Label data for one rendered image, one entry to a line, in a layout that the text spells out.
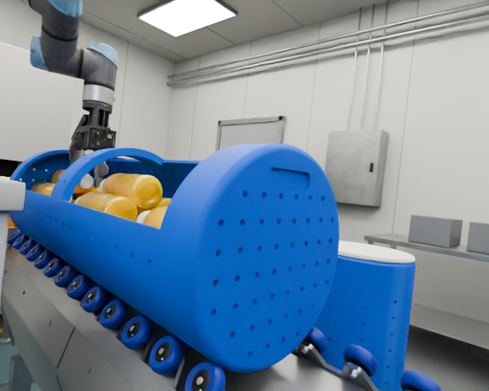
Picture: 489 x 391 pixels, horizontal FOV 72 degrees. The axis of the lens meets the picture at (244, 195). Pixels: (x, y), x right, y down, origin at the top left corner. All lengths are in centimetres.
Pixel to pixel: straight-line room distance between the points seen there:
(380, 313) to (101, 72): 93
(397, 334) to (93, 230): 79
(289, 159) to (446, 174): 344
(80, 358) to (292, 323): 34
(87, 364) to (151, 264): 27
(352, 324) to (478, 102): 320
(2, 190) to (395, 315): 88
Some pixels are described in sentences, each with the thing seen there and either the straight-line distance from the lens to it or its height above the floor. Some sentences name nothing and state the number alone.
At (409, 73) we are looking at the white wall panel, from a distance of 416.
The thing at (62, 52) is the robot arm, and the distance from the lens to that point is 95.
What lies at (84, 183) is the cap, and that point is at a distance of 99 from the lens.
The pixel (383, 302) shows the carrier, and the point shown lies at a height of 93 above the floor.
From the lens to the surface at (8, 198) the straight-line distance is 55.
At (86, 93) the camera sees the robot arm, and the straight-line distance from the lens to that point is 97.
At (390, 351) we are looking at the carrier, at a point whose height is 80.
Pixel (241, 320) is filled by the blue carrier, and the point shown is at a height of 103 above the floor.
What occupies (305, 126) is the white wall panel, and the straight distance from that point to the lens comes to 451.
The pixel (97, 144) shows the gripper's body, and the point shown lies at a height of 124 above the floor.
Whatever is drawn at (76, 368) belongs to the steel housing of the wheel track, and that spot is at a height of 87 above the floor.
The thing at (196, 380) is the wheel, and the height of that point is 97.
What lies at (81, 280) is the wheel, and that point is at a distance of 70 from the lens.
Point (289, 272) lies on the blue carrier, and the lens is 45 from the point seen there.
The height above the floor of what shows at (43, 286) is 92.
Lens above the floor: 117
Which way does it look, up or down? 1 degrees down
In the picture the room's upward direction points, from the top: 6 degrees clockwise
